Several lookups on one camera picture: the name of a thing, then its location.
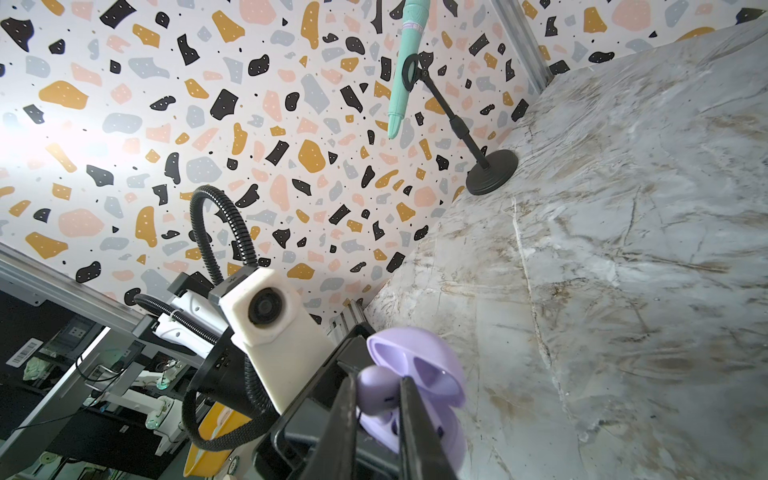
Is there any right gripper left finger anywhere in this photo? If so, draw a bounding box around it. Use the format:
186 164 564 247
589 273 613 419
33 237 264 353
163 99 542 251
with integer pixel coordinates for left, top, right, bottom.
301 375 358 480

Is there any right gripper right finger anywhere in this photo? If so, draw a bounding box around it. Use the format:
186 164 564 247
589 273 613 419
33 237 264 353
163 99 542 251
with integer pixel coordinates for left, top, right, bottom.
398 376 457 480

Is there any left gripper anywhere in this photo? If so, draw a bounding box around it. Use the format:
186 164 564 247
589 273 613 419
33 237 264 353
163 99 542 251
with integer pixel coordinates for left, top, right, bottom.
252 323 375 479

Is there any purple earbud charging case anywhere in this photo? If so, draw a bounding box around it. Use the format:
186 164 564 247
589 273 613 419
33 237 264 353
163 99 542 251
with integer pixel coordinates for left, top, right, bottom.
357 327 467 471

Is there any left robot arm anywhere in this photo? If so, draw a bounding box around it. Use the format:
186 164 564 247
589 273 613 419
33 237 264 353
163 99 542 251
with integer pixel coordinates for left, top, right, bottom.
135 185 397 479

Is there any yellow bin of cases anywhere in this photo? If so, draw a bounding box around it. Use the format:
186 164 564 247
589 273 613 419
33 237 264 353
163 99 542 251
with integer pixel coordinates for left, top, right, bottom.
182 401 253 478

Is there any black microphone stand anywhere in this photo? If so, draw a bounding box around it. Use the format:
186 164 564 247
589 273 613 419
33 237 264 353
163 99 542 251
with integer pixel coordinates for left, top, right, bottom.
413 55 519 196

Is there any mint green microphone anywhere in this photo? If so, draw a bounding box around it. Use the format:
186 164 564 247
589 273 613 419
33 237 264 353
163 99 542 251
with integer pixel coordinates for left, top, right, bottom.
388 0 431 139

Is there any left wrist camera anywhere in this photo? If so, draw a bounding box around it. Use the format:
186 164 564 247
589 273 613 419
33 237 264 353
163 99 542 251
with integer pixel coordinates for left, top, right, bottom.
208 267 335 414

